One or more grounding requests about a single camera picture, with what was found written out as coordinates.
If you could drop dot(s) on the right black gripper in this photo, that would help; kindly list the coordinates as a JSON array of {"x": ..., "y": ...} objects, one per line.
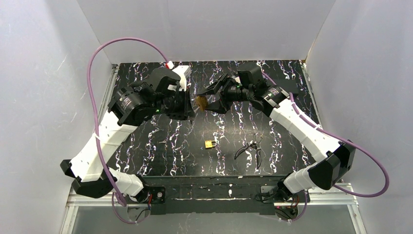
[{"x": 224, "y": 93}]

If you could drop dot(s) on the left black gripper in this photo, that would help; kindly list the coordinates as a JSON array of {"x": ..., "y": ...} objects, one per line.
[{"x": 180, "y": 105}]

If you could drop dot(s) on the large brass padlock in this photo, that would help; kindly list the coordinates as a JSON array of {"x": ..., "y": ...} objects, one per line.
[{"x": 201, "y": 102}]

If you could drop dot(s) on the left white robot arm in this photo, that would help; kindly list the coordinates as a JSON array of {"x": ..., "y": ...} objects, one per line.
[{"x": 126, "y": 111}]

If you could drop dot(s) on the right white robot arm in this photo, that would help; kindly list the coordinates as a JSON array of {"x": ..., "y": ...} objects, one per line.
[{"x": 333, "y": 157}]

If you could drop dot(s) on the small brass padlock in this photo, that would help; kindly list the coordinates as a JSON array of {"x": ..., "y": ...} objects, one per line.
[{"x": 209, "y": 144}]

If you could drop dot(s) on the black flat box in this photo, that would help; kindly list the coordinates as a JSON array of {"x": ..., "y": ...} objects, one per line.
[{"x": 288, "y": 85}]

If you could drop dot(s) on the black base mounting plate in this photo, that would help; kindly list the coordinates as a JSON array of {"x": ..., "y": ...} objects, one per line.
[{"x": 214, "y": 194}]

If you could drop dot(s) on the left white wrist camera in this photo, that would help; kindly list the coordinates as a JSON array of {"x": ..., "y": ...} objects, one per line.
[{"x": 183, "y": 71}]

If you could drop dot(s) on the black handled pruning shears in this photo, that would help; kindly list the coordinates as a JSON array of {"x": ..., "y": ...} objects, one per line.
[{"x": 254, "y": 144}]

